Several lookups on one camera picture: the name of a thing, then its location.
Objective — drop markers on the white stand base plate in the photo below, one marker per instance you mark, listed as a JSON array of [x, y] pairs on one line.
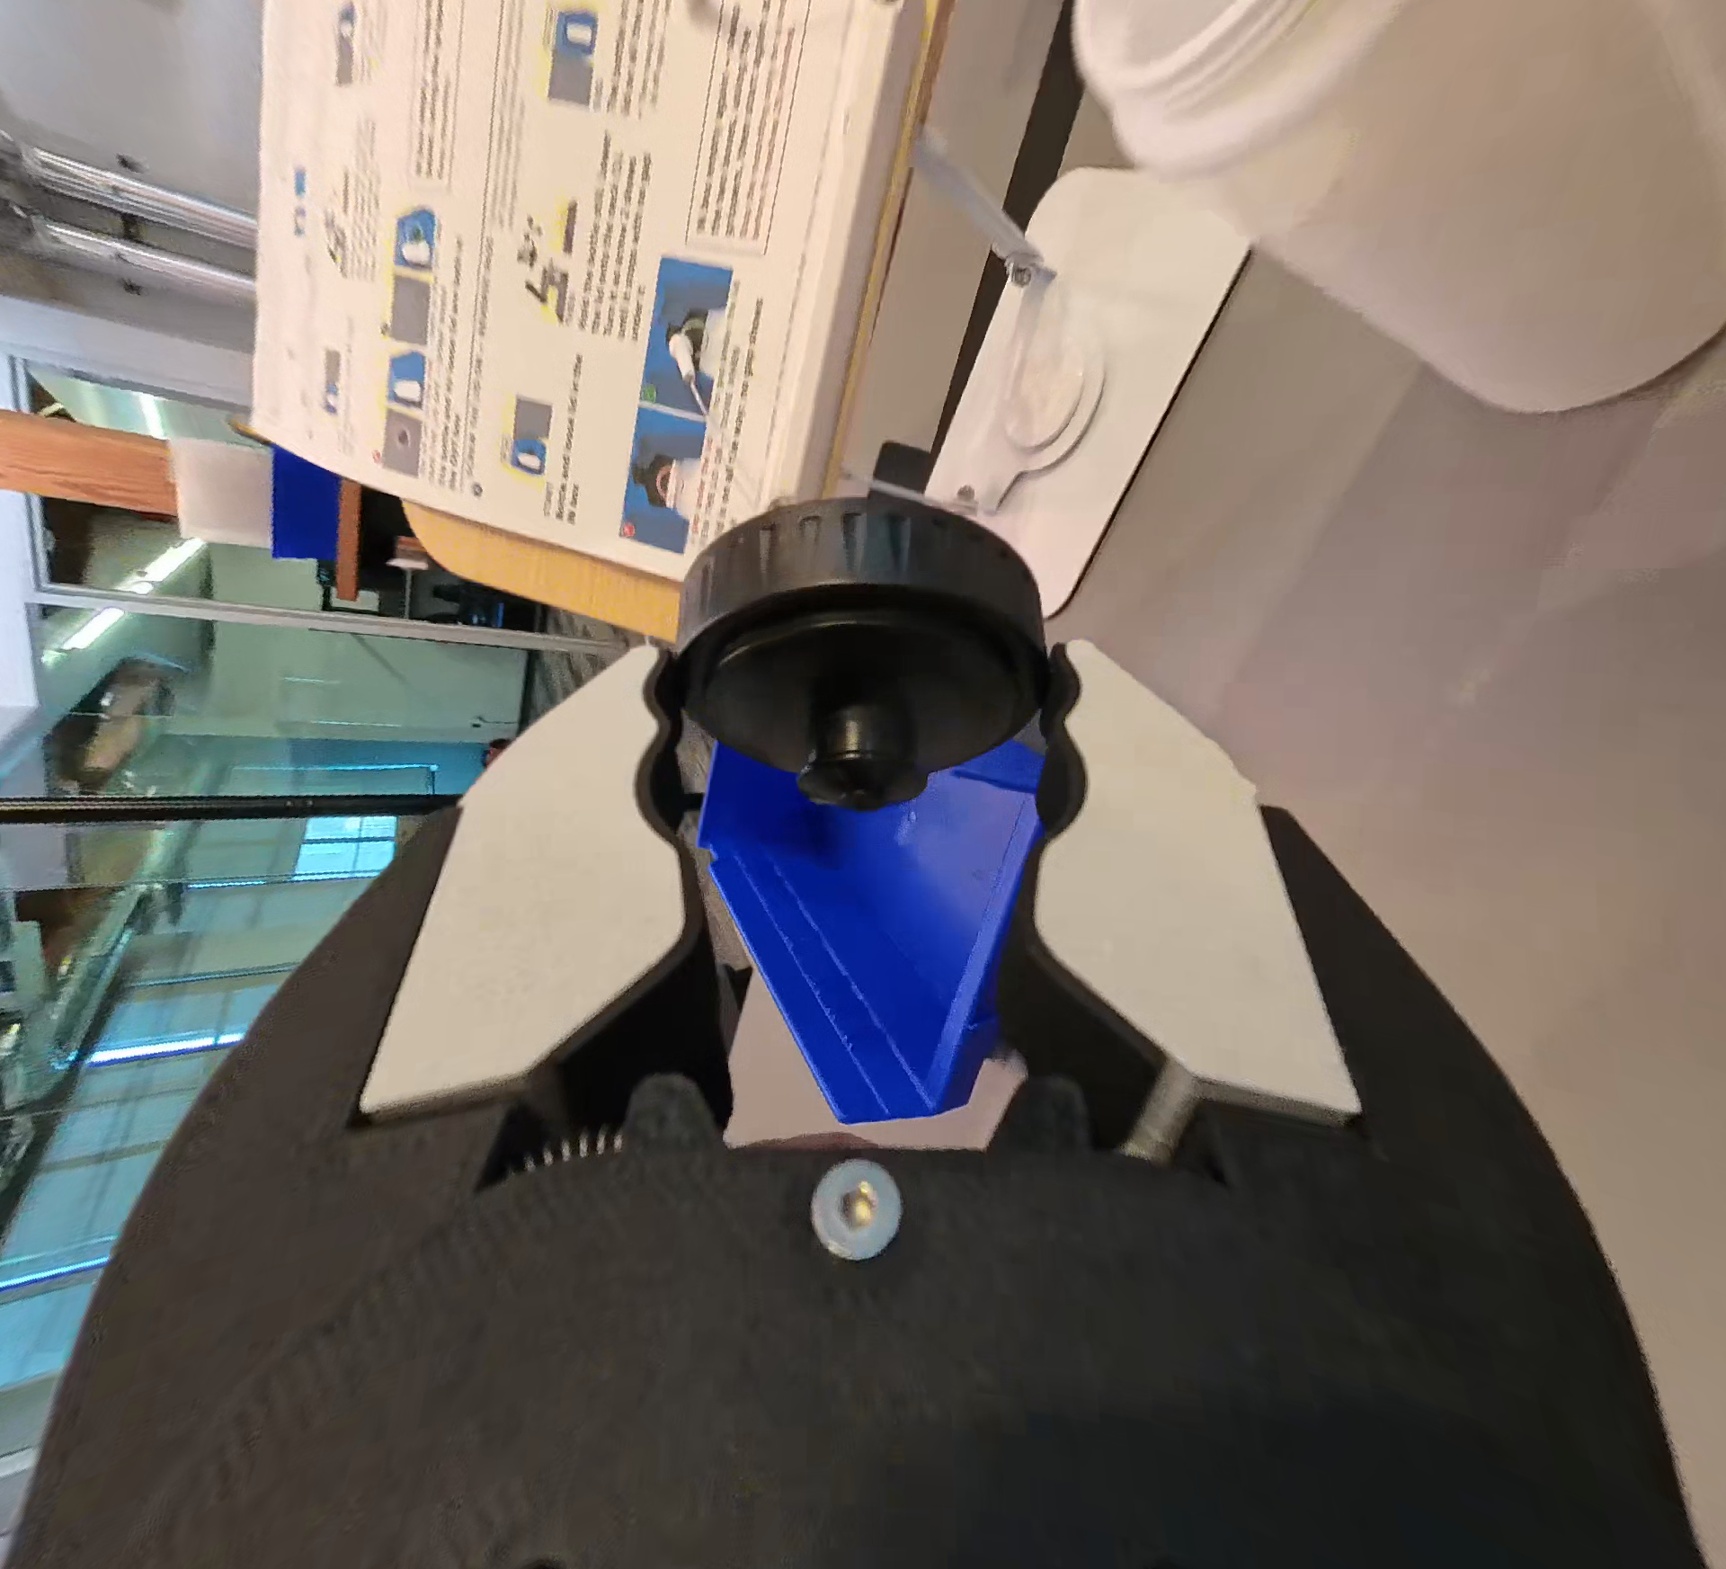
[[1158, 288]]

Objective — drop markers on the clear acrylic stand support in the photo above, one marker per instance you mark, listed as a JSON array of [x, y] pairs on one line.
[[1052, 382]]

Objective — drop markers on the black bottle lid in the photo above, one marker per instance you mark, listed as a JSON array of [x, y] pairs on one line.
[[862, 651]]

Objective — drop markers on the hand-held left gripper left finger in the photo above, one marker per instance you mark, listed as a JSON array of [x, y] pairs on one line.
[[538, 922]]

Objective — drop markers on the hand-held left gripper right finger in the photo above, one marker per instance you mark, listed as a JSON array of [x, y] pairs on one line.
[[1186, 922]]

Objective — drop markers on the white plastic bottle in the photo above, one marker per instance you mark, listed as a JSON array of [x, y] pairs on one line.
[[1415, 180]]

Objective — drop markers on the printed instruction sheet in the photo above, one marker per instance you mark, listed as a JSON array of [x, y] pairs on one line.
[[538, 180]]

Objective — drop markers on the blue plastic bin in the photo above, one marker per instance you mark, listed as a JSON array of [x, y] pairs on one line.
[[876, 950]]

